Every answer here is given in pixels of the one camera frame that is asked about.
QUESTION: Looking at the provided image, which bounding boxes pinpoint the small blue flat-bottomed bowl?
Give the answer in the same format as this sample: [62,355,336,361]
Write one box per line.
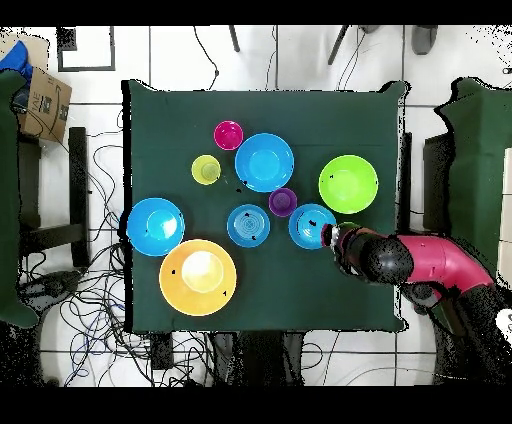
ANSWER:
[287,203,338,251]
[226,204,272,249]

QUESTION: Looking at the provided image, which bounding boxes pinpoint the large blue plastic bowl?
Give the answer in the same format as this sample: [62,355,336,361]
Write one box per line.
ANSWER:
[234,132,296,194]
[126,197,186,258]

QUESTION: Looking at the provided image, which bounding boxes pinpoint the red plastic cup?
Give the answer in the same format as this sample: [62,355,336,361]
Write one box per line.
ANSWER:
[212,120,245,152]

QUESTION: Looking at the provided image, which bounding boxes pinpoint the purple plastic cup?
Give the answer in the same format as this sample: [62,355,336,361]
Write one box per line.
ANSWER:
[268,187,299,218]

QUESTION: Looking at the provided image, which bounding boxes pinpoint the large green plastic bowl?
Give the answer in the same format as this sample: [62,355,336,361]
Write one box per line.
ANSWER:
[318,154,380,215]

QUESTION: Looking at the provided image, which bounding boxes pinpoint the dark green tablecloth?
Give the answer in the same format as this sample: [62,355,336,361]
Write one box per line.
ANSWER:
[121,78,409,333]

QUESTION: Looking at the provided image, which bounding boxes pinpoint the large yellow plastic bowl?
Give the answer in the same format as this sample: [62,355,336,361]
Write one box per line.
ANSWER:
[158,238,238,318]

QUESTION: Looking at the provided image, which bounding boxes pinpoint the yellow ribbed plastic cup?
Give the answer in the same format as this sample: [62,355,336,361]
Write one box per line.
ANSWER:
[190,154,222,186]

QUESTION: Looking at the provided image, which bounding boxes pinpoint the green cloth on side table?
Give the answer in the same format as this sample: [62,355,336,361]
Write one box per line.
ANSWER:
[0,69,40,329]
[433,76,512,337]

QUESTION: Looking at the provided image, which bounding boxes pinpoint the black floor box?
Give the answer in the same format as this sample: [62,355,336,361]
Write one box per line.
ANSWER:
[150,333,175,371]

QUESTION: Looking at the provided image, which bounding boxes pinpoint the printed cardboard box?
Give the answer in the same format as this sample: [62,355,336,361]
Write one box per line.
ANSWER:
[17,66,74,144]

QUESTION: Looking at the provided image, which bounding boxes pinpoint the plain cardboard box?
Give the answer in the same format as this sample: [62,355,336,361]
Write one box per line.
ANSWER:
[0,31,50,73]

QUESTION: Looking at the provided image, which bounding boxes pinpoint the blue bag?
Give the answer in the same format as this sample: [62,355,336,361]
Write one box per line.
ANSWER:
[0,40,34,83]

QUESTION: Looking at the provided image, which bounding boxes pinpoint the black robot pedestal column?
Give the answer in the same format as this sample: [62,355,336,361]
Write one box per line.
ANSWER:
[211,330,305,387]

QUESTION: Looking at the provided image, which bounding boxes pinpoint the black floor cable with knot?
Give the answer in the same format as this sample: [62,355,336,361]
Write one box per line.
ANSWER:
[193,25,220,91]

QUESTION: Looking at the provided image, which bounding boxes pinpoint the tangle of floor cables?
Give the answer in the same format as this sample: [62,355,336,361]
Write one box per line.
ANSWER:
[19,107,209,387]

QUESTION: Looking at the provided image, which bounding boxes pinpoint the black stool frame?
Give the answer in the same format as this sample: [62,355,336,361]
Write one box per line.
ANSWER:
[17,126,91,268]

